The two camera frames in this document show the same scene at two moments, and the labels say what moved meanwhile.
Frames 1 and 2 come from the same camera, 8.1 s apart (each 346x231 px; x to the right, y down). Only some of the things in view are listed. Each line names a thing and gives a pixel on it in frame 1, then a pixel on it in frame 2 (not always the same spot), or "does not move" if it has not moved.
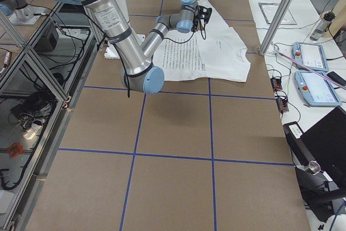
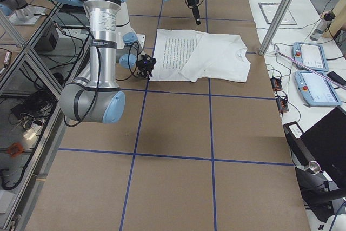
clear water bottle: x=321 y=26 does not move
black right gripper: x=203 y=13 to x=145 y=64
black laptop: x=324 y=143 does not move
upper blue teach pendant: x=312 y=55 does not move
